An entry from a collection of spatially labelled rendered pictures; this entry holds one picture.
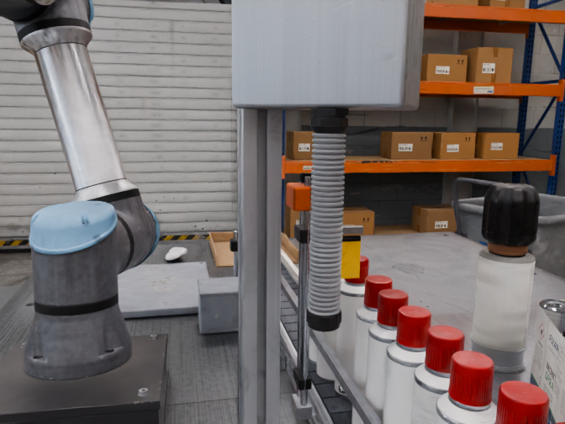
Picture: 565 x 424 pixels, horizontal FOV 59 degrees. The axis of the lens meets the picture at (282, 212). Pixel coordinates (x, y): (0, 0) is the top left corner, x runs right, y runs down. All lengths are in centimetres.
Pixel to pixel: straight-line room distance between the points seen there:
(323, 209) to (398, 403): 22
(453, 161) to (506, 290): 403
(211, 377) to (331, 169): 56
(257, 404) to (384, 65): 42
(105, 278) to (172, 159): 420
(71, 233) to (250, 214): 28
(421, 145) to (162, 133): 244
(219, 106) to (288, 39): 444
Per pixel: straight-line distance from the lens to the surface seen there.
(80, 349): 76
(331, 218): 46
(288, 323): 100
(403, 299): 56
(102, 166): 88
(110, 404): 69
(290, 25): 49
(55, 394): 73
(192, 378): 92
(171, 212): 501
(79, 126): 89
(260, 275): 58
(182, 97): 491
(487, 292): 86
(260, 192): 56
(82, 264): 74
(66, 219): 74
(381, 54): 46
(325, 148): 45
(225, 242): 179
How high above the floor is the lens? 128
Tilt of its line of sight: 11 degrees down
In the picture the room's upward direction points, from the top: 1 degrees clockwise
